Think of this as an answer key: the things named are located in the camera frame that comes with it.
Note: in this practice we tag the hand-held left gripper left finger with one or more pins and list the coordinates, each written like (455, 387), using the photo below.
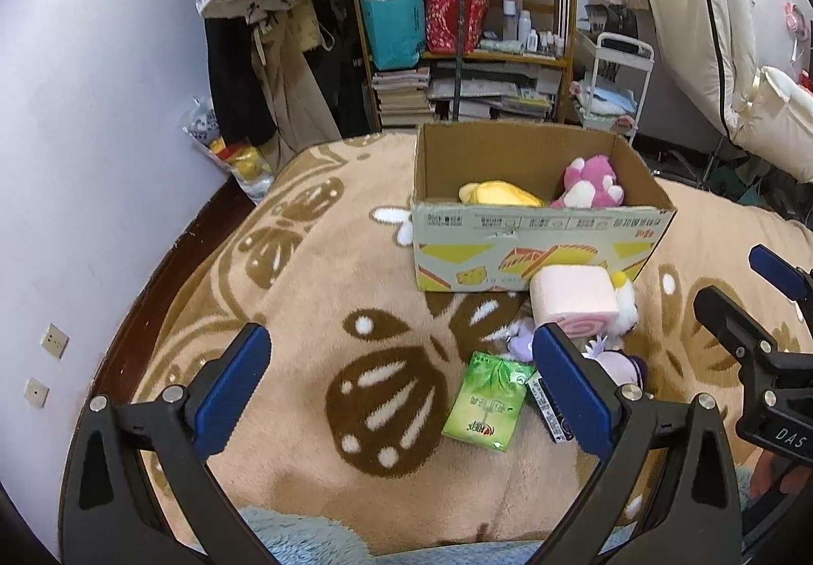
(232, 393)

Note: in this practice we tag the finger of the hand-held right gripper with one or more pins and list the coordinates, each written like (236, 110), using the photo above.
(730, 317)
(778, 273)

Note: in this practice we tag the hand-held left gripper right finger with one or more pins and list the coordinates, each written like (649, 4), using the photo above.
(571, 387)

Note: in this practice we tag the lavender plush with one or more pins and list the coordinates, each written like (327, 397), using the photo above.
(522, 343)

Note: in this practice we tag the pink roll cake plush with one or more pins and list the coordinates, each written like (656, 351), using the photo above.
(571, 298)

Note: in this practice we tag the white plush with yellow ball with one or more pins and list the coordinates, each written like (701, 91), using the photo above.
(625, 304)

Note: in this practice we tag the printed cardboard box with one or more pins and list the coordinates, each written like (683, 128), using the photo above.
(508, 235)

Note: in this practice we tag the person's right hand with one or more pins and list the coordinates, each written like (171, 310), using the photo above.
(768, 473)

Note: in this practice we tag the black white small packet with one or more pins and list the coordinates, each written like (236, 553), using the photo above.
(546, 409)

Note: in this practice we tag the dark purple plush toy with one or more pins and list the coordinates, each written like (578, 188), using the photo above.
(619, 367)

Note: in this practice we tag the green tissue pack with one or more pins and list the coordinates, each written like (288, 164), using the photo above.
(486, 406)

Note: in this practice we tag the brown patterned blanket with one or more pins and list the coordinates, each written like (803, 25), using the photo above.
(317, 298)

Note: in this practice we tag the cream pillow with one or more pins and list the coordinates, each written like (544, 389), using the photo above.
(778, 120)

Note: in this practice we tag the blue fluffy blanket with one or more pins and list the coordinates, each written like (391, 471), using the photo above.
(305, 536)

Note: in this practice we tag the pink white plush toy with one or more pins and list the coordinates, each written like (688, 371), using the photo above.
(587, 184)

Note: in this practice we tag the yellow plush toy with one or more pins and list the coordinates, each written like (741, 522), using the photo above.
(498, 193)

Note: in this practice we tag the plastic bag of toys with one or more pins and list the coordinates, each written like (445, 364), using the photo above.
(238, 158)

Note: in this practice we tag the white utility cart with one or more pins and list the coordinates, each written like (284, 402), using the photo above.
(645, 69)

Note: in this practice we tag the folded cloths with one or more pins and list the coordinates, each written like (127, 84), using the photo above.
(603, 101)

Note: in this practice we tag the pink fan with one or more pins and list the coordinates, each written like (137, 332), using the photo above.
(797, 22)

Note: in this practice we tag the stack of magazines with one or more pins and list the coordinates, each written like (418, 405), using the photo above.
(502, 95)

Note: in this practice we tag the beige coat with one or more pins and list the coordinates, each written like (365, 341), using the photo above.
(298, 95)

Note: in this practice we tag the black coat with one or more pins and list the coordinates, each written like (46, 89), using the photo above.
(235, 76)

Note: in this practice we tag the black hanging garment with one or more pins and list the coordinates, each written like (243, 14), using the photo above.
(346, 82)

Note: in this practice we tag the stack of books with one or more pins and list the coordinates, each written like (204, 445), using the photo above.
(400, 98)

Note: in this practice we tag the green pole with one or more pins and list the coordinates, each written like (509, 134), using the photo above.
(458, 63)

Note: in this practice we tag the row of cosmetic bottles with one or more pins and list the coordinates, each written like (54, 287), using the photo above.
(527, 35)

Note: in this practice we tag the red patterned bag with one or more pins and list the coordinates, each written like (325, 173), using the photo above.
(444, 19)

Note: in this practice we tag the teal bag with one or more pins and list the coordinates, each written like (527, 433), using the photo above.
(394, 25)

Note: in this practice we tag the dark wooden bed frame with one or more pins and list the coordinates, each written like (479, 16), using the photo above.
(159, 285)

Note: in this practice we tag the white wall socket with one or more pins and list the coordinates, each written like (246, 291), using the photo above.
(37, 392)
(54, 340)

